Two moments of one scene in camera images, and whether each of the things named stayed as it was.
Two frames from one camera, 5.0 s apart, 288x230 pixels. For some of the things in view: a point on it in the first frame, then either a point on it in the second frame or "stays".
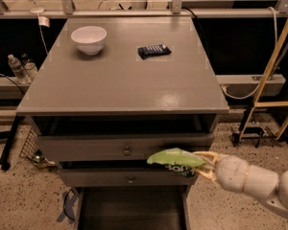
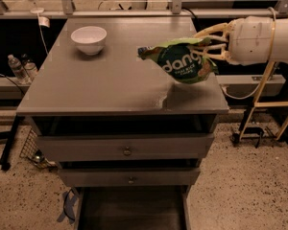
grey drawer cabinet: (110, 92) stays
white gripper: (230, 173) -> (251, 40)
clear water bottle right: (30, 67) stays
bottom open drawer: (132, 207) stays
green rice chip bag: (179, 160) -> (176, 59)
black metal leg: (4, 160) stays
